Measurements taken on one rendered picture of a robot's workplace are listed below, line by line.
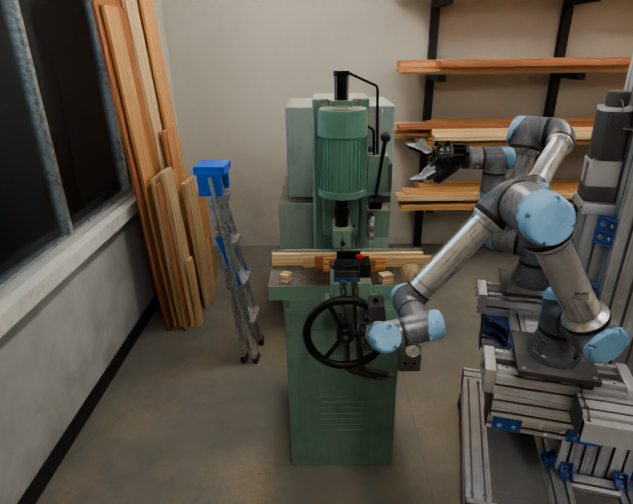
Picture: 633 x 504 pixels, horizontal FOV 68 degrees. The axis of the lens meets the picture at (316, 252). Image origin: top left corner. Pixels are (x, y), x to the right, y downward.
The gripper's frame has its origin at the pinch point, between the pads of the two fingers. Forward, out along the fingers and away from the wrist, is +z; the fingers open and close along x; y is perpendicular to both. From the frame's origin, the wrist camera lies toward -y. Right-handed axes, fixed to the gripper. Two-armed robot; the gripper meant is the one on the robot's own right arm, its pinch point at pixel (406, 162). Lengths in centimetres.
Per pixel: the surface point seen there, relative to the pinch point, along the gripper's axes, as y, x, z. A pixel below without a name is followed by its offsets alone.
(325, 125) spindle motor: 9.0, -9.1, 27.9
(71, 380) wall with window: -95, 51, 149
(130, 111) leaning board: -61, -88, 135
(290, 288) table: -30, 34, 41
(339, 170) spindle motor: -1.8, 1.5, 23.2
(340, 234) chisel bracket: -23.6, 14.3, 22.5
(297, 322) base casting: -41, 42, 39
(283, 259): -37, 17, 45
